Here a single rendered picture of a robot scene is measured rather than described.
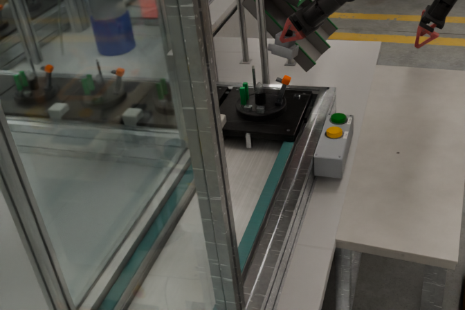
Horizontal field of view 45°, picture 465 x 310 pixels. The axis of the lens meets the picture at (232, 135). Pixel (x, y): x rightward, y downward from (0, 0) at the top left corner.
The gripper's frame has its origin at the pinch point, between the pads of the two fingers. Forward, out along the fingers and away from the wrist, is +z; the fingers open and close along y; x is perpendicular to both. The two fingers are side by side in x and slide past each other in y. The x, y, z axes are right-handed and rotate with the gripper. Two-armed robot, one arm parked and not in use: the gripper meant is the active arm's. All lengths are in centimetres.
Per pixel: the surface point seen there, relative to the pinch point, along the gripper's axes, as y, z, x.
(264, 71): -6.2, 17.0, 3.4
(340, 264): 3, 31, 66
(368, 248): 37, -8, 50
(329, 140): 18.2, -3.1, 28.0
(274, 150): 21.0, 10.5, 22.4
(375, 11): -328, 112, 6
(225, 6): -86, 68, -36
